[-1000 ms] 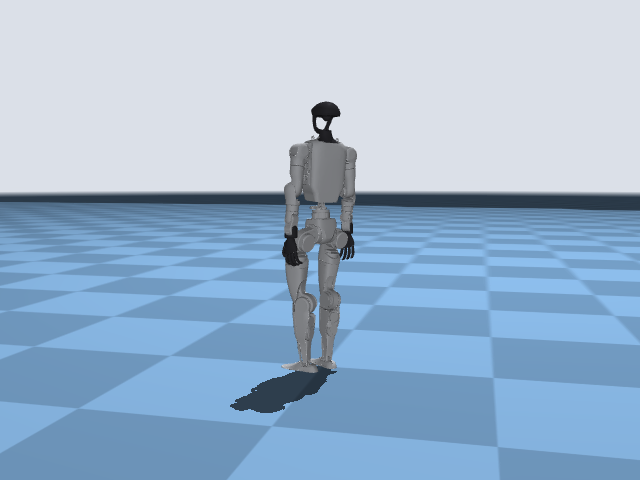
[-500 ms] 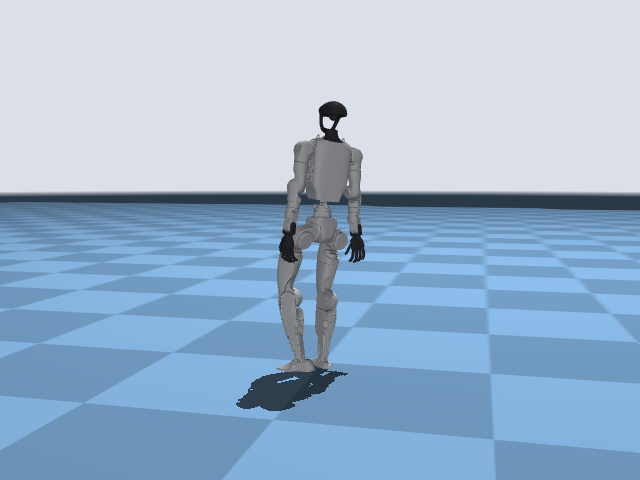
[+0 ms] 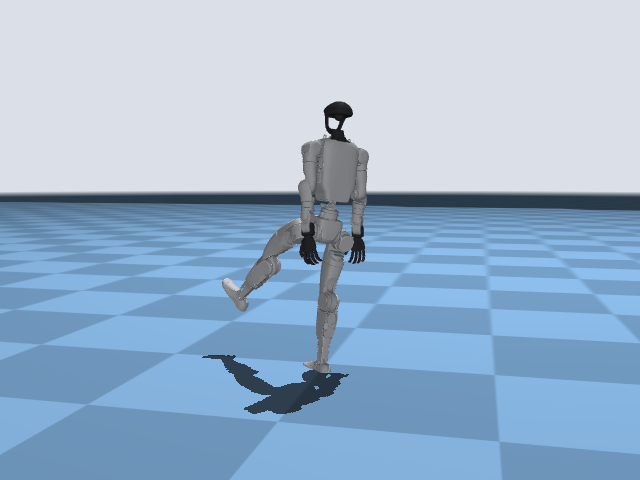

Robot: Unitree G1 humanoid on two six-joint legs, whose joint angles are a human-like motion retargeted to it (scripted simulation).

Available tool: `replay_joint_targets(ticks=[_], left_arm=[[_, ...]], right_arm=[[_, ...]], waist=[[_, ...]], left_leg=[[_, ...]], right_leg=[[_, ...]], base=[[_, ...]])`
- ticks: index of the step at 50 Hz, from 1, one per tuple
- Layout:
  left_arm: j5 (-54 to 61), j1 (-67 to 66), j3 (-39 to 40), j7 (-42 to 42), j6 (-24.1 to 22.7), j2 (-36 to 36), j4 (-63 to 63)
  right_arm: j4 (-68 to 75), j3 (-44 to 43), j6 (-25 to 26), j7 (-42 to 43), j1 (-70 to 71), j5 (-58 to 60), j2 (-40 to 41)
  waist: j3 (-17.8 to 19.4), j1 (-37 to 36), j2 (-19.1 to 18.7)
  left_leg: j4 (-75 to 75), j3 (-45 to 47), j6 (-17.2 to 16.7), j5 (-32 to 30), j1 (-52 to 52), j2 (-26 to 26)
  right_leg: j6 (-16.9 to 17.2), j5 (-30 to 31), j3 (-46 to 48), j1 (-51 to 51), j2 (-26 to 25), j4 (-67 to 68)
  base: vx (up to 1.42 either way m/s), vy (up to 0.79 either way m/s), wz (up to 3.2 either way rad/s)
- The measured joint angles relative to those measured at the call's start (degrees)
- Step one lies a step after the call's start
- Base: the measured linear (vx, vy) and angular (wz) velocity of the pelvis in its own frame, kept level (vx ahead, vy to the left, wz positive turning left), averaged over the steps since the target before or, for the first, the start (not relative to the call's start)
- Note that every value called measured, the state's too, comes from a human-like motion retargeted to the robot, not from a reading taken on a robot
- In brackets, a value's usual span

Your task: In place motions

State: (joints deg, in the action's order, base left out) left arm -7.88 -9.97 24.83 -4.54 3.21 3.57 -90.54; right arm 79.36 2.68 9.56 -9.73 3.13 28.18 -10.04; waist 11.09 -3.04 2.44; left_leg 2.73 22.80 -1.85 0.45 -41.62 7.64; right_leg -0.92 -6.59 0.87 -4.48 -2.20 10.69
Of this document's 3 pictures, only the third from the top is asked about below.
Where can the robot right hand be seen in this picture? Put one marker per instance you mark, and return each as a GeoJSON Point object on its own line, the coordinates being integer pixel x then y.
{"type": "Point", "coordinates": [357, 246]}

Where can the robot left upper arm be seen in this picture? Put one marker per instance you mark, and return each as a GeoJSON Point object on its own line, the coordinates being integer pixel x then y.
{"type": "Point", "coordinates": [310, 151]}

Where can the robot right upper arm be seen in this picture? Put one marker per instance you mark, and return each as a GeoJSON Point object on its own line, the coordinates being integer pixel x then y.
{"type": "Point", "coordinates": [359, 192]}

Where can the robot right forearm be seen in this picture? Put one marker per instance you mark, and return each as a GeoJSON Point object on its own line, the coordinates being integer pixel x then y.
{"type": "Point", "coordinates": [357, 215]}

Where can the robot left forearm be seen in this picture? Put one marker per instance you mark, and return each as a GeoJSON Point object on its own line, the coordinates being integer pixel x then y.
{"type": "Point", "coordinates": [307, 206]}

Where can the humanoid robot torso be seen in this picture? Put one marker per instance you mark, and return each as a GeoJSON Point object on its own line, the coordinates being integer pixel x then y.
{"type": "Point", "coordinates": [336, 177]}

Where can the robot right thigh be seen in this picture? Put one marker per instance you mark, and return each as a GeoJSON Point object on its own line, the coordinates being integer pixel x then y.
{"type": "Point", "coordinates": [332, 263]}

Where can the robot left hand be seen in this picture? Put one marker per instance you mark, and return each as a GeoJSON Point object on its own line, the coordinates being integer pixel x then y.
{"type": "Point", "coordinates": [308, 246]}

